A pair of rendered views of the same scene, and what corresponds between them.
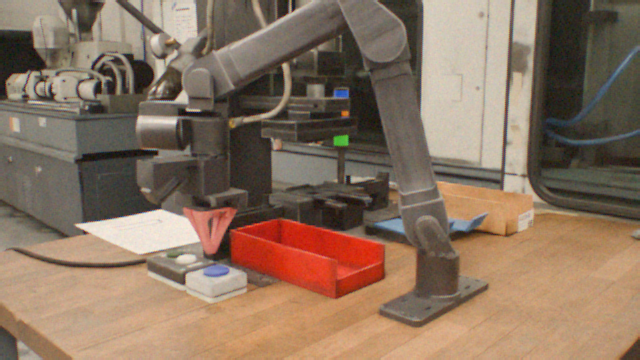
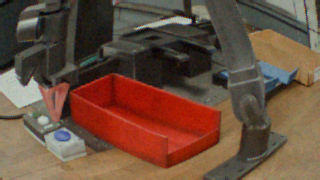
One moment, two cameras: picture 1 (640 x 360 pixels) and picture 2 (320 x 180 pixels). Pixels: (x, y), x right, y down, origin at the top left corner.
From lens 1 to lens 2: 0.21 m
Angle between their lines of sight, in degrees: 12
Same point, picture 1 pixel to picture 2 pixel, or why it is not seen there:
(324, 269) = (155, 144)
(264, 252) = (97, 118)
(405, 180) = (231, 58)
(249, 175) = (92, 21)
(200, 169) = (46, 55)
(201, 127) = (50, 22)
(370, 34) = not seen: outside the picture
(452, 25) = not seen: outside the picture
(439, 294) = (252, 157)
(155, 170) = (22, 63)
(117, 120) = not seen: outside the picture
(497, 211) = (303, 66)
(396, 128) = (217, 12)
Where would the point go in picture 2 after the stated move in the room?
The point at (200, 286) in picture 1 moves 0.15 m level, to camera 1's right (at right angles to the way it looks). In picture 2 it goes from (54, 147) to (133, 158)
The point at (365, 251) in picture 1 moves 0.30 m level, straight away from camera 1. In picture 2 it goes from (203, 117) to (212, 54)
